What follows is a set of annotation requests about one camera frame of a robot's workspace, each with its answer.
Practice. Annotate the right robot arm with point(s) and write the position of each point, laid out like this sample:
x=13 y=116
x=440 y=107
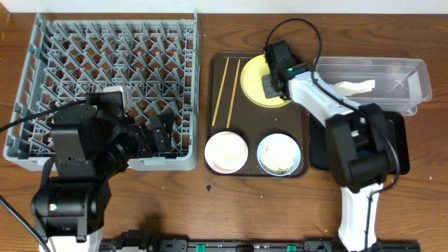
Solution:
x=359 y=150

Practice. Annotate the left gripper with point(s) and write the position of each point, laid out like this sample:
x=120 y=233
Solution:
x=148 y=136

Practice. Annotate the grey plastic dish rack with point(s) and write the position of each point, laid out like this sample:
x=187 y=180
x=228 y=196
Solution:
x=66 y=59

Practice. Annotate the dark brown serving tray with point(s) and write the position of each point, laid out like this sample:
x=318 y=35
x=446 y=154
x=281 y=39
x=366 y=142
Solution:
x=250 y=121

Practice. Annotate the black waste tray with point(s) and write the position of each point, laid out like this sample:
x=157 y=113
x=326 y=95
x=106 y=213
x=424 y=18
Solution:
x=395 y=128

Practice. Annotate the white bowl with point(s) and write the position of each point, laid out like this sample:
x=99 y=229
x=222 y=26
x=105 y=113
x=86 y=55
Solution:
x=226 y=152

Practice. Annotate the yellow round plate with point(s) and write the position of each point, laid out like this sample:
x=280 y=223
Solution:
x=252 y=85

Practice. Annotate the clear plastic bin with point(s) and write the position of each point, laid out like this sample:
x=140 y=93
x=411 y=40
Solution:
x=401 y=84

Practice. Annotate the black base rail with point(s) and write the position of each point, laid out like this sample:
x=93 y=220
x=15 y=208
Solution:
x=139 y=240

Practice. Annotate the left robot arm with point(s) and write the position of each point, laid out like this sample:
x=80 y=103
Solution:
x=94 y=140

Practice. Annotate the light blue bowl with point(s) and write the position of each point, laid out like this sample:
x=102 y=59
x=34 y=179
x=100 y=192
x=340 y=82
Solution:
x=279 y=154

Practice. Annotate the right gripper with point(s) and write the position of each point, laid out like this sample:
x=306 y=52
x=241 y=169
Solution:
x=264 y=84

